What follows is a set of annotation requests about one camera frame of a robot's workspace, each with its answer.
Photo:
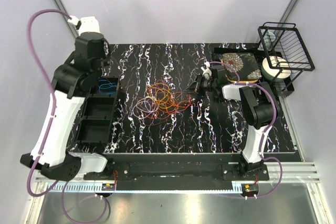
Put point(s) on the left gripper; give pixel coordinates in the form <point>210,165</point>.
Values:
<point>105,56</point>

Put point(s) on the white round bowl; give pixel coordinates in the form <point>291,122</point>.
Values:
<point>279,71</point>

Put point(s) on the black three-compartment tray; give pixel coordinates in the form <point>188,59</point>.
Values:
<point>97,116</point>

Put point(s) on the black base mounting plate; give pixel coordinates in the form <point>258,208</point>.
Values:
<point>165,184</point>

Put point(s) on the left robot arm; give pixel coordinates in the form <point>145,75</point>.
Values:
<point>70,84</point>

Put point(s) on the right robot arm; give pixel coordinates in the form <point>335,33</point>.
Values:
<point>260,110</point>

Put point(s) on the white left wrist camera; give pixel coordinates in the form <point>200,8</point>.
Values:
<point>85,24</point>

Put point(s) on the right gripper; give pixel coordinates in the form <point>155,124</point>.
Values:
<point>196,86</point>

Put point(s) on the glass cup in rack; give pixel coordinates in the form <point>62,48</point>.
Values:
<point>269,38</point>

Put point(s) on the black wire dish rack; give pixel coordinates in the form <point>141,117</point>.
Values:
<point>290,46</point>

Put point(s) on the floral patterned box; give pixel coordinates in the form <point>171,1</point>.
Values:
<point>245,64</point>

